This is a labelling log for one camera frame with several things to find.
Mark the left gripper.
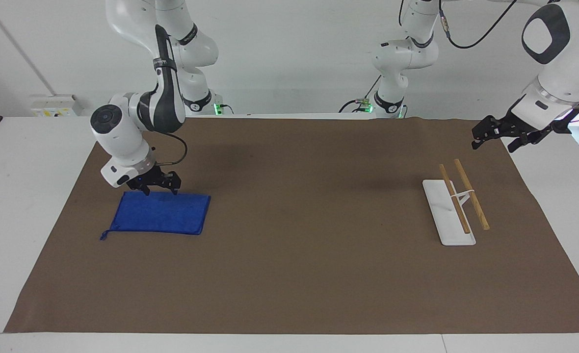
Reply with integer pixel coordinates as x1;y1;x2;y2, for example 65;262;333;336
471;105;555;153

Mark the blue towel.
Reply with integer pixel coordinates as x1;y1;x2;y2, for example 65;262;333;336
100;191;211;241

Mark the white rack with wooden rods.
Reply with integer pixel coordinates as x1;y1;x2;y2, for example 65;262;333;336
422;158;491;247

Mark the white wall socket box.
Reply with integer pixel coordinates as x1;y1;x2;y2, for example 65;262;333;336
30;94;83;118

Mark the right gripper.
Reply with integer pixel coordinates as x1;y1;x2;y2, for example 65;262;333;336
126;165;182;197

